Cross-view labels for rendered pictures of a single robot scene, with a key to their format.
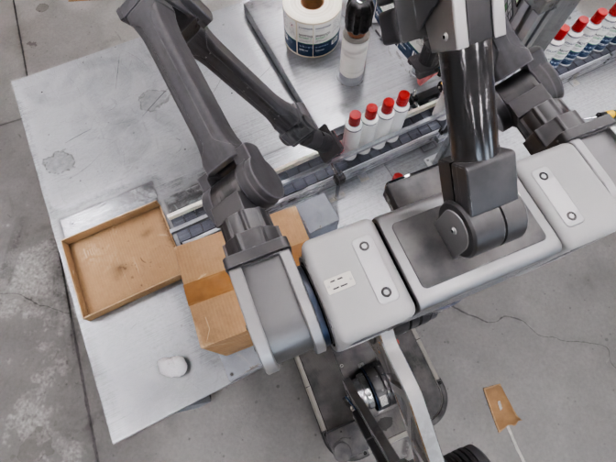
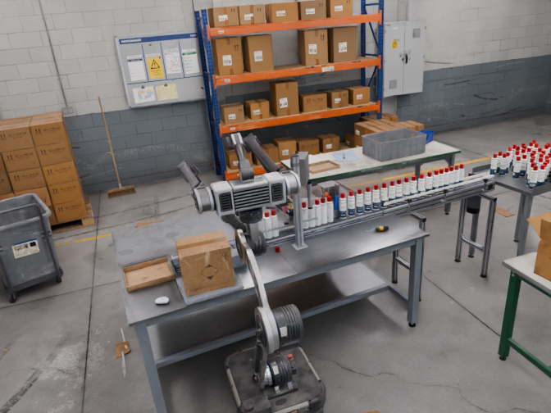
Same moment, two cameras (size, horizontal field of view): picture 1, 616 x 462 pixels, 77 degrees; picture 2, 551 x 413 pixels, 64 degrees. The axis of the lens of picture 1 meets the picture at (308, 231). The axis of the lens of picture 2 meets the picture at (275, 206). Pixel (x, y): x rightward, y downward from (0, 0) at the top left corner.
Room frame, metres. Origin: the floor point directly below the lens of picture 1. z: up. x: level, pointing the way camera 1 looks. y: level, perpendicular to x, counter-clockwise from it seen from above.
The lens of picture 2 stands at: (-2.10, -0.53, 2.34)
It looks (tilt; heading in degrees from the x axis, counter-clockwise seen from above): 23 degrees down; 5
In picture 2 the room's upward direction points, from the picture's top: 5 degrees counter-clockwise
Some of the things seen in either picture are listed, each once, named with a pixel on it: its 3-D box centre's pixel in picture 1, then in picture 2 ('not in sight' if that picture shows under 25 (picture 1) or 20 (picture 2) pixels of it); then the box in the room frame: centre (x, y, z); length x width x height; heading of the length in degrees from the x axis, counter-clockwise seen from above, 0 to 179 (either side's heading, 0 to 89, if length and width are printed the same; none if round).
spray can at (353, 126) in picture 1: (351, 136); not in sight; (0.68, -0.13, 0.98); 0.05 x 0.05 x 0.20
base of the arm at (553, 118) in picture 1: (552, 132); not in sight; (0.37, -0.39, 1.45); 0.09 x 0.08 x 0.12; 112
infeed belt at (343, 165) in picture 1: (409, 131); (285, 235); (0.78, -0.34, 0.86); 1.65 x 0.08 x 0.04; 116
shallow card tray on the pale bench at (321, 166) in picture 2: not in sight; (321, 166); (2.45, -0.67, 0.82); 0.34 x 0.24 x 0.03; 118
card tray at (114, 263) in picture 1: (124, 258); (147, 273); (0.34, 0.55, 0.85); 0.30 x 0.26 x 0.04; 116
